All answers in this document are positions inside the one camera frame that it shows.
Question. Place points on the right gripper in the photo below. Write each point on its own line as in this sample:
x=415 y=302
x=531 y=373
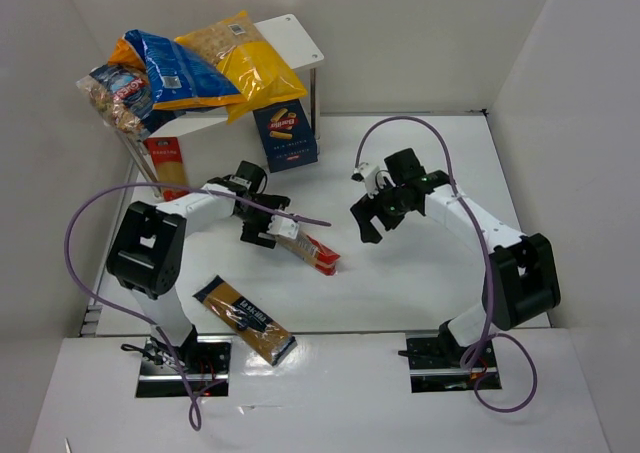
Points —
x=373 y=212

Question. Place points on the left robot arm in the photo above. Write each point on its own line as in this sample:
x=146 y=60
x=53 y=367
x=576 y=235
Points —
x=147 y=252

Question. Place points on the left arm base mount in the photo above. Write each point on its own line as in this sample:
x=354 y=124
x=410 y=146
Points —
x=207 y=372

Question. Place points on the red spaghetti pack on shelf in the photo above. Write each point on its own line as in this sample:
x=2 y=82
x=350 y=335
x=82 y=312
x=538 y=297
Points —
x=167 y=160

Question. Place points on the clear fusilli pasta bag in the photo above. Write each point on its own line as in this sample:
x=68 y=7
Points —
x=122 y=97

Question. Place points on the red spaghetti pack with barcode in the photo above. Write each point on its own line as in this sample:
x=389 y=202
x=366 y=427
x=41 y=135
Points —
x=312 y=252

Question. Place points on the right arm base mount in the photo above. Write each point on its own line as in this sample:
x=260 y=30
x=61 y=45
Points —
x=432 y=370

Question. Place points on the black La Sicilia spaghetti pack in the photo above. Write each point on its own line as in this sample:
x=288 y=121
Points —
x=257 y=329

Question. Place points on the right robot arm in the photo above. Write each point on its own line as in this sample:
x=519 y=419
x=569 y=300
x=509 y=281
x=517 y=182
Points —
x=520 y=280

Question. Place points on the blue and orange pasta bag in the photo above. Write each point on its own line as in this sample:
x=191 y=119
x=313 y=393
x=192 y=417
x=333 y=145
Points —
x=179 y=78

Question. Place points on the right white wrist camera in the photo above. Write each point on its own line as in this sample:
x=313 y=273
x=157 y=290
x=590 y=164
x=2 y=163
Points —
x=371 y=177

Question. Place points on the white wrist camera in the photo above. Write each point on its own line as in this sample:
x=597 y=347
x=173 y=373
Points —
x=281 y=226
x=371 y=177

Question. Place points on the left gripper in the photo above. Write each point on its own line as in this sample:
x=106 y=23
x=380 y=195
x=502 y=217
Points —
x=263 y=218

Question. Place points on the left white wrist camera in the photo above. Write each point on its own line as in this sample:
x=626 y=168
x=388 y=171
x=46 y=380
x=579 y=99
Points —
x=281 y=226

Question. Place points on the white two-tier shelf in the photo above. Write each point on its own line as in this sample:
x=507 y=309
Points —
x=210 y=146

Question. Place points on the dark blue Barilla pasta box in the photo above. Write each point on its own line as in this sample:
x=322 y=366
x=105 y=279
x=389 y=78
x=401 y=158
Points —
x=286 y=136

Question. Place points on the yellow pasta bag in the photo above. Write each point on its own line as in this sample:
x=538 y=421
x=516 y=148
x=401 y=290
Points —
x=243 y=55

